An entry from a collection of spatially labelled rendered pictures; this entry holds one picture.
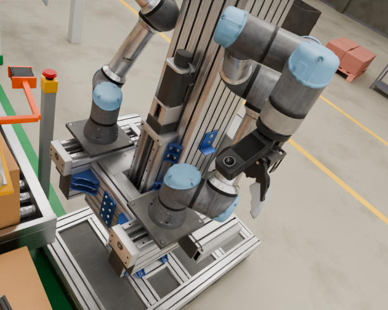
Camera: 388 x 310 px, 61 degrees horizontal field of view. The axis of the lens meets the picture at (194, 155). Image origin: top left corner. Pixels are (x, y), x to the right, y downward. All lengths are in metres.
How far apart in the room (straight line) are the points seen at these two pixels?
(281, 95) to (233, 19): 0.18
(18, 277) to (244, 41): 1.35
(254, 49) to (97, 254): 1.68
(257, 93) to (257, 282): 1.83
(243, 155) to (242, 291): 1.99
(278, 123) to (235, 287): 2.01
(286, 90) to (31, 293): 1.35
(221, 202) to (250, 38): 0.61
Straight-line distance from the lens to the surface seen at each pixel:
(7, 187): 1.19
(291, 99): 0.58
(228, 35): 0.66
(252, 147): 0.61
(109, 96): 1.37
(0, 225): 1.71
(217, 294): 2.43
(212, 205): 1.11
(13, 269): 1.67
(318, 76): 0.56
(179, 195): 1.12
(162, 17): 1.23
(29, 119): 1.26
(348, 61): 7.38
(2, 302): 0.84
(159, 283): 2.08
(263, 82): 1.02
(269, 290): 2.64
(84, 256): 2.09
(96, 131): 1.45
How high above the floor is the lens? 2.01
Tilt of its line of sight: 38 degrees down
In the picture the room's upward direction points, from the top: 24 degrees clockwise
